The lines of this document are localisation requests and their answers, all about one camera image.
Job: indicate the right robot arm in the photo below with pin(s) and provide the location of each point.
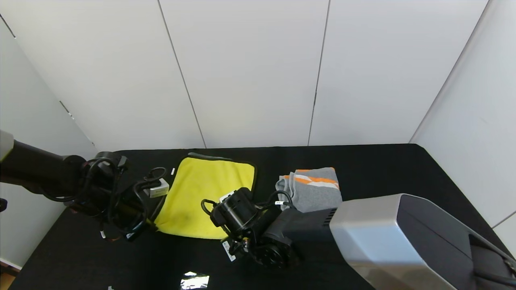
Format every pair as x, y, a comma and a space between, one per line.
383, 237

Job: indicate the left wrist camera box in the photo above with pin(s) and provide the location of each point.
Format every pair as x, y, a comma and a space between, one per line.
158, 188

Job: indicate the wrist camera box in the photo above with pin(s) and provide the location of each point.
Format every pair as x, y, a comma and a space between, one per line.
227, 196
158, 188

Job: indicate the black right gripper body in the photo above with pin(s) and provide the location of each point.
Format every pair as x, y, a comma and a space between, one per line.
229, 250

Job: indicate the grey towel with orange marks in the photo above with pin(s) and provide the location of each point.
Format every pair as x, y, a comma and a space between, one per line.
314, 193

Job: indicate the yellow towel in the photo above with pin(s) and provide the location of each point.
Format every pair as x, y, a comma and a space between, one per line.
209, 189

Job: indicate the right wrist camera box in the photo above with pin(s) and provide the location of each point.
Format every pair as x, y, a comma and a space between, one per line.
227, 196

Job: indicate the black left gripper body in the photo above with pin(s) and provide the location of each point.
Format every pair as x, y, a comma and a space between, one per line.
133, 234

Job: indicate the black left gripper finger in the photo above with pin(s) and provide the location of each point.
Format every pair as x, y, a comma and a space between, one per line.
150, 226

